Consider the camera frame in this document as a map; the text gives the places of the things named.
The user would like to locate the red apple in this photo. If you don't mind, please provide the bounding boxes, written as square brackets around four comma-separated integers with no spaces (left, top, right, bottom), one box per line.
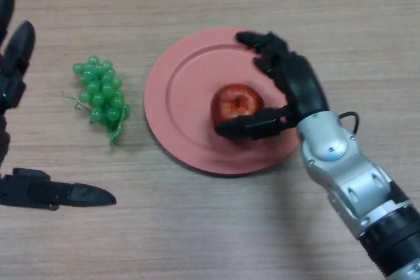
[210,83,265,129]

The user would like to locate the green grape bunch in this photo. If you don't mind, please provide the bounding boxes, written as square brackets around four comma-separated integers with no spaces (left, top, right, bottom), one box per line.
[61,55,131,146]

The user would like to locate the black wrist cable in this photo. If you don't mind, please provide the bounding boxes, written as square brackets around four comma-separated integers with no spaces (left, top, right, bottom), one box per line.
[337,111,359,135]

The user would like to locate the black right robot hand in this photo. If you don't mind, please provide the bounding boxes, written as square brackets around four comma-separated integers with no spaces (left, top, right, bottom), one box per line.
[215,30,330,142]

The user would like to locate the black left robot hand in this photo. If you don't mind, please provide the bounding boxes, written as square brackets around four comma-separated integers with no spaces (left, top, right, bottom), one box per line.
[0,0,117,211]

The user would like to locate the pink round plate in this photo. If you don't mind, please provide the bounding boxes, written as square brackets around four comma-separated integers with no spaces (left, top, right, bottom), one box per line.
[143,28,305,178]

